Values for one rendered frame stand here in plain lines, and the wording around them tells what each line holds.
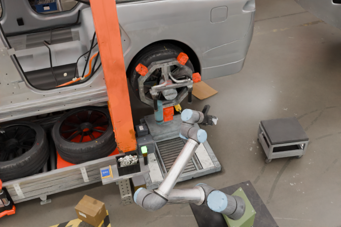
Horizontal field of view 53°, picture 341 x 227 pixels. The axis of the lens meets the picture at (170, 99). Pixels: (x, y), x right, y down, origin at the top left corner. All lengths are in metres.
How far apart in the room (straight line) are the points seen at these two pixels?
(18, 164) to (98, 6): 1.74
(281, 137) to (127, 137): 1.57
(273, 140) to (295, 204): 0.64
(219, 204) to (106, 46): 1.43
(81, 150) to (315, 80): 3.36
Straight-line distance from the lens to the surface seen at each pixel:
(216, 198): 2.70
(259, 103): 4.57
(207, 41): 3.38
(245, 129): 4.17
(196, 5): 3.17
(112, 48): 2.53
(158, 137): 3.80
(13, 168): 3.48
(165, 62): 3.23
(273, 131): 3.71
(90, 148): 3.36
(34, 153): 3.49
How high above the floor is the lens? 2.84
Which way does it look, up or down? 38 degrees down
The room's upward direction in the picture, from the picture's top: 3 degrees counter-clockwise
